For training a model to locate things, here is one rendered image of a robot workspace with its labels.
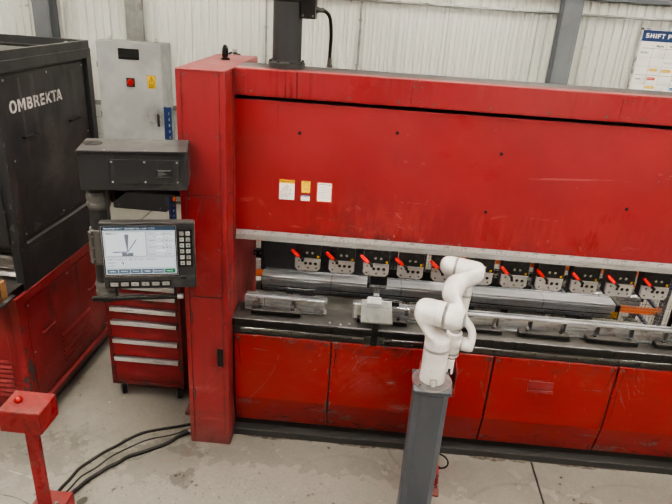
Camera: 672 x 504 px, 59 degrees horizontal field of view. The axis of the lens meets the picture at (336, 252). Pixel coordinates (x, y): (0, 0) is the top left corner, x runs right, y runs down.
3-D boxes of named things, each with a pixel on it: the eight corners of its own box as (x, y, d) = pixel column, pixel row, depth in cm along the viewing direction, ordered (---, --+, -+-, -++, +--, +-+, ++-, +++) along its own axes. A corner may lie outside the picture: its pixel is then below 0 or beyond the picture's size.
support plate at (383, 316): (360, 322, 332) (360, 321, 331) (361, 301, 356) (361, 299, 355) (392, 325, 331) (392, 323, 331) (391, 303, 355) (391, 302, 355)
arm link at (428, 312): (445, 357, 268) (453, 311, 259) (407, 346, 275) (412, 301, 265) (452, 345, 278) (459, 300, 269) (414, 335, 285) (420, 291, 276)
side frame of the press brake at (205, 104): (191, 441, 377) (174, 67, 287) (223, 366, 455) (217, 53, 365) (229, 445, 376) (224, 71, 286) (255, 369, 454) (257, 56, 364)
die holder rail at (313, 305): (244, 308, 362) (244, 295, 358) (246, 304, 367) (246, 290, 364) (325, 315, 360) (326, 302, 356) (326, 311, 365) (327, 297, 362)
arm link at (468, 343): (485, 297, 315) (473, 351, 320) (455, 290, 320) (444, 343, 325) (483, 300, 307) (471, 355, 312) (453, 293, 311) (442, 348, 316)
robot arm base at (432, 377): (453, 395, 273) (459, 361, 266) (412, 390, 274) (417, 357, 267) (449, 371, 291) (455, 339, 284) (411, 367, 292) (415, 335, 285)
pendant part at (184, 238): (104, 290, 296) (97, 223, 282) (108, 279, 307) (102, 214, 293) (196, 287, 305) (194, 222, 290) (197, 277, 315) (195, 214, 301)
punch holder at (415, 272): (396, 278, 345) (399, 252, 339) (395, 271, 353) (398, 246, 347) (422, 280, 345) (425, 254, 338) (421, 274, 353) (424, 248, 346)
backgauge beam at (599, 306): (260, 289, 385) (260, 275, 381) (264, 280, 398) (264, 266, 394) (617, 320, 377) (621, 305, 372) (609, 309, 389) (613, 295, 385)
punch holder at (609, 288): (603, 295, 341) (610, 269, 334) (598, 288, 349) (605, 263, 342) (630, 297, 340) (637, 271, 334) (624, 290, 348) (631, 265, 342)
